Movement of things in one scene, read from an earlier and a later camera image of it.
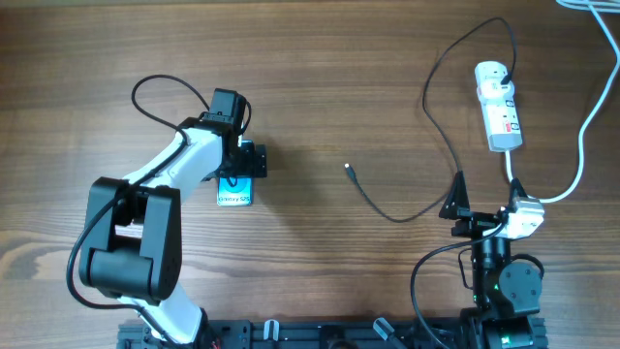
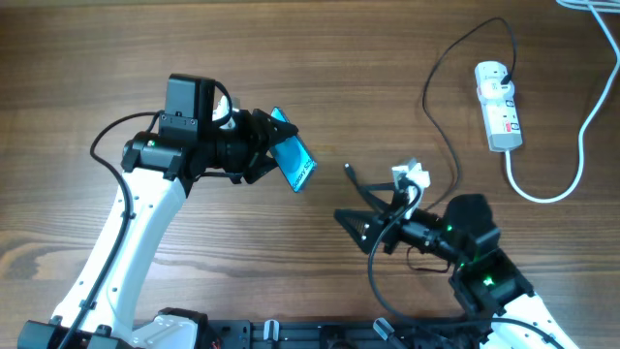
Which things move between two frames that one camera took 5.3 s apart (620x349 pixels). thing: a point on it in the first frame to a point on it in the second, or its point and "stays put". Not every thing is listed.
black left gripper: x=254 y=166 to x=249 y=169
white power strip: x=502 y=119 stays put
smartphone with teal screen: x=239 y=195 to x=293 y=157
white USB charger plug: x=492 y=91 stays put
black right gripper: x=478 y=221 to x=390 y=225
